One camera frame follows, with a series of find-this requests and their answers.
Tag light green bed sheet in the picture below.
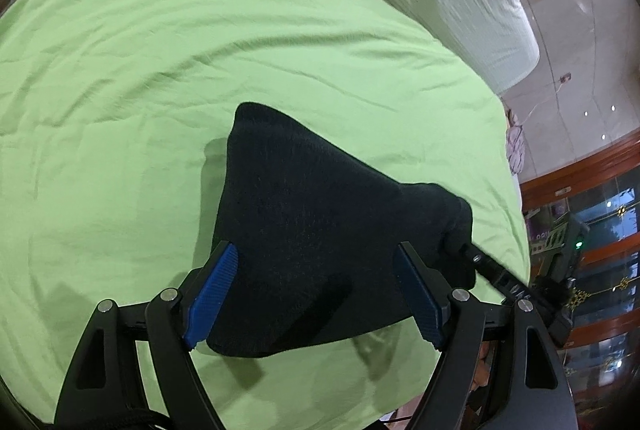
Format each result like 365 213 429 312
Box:
1 0 529 422

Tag floral quilt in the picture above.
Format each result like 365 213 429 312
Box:
504 107 526 176

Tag black knitted pants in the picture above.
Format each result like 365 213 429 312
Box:
206 103 476 358

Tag wooden glass display cabinet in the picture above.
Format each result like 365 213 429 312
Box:
521 131 639 429

